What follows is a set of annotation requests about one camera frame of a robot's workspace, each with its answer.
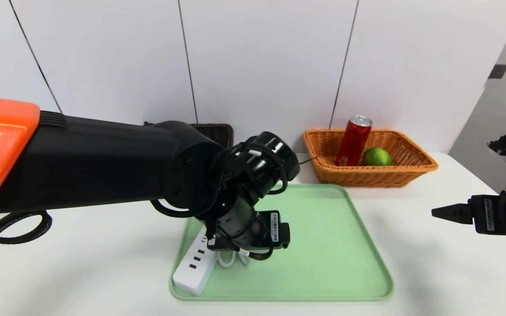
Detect dark brown wicker basket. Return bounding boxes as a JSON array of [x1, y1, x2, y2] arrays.
[[191, 123, 235, 149]]

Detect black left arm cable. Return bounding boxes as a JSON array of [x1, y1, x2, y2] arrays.
[[0, 210, 53, 260]]

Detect light green plastic tray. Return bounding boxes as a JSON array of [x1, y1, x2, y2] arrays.
[[169, 183, 394, 302]]

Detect green lime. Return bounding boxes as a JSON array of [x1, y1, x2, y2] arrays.
[[362, 147, 394, 167]]

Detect white power strip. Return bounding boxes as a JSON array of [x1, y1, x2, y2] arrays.
[[172, 225, 218, 297]]

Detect red drink can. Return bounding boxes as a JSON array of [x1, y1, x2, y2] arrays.
[[335, 115, 373, 167]]

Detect orange wicker basket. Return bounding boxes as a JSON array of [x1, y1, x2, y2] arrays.
[[303, 129, 439, 188]]

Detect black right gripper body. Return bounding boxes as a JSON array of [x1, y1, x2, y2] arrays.
[[468, 183, 506, 240]]

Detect white power strip cord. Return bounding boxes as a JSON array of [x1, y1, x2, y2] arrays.
[[216, 250, 253, 269]]

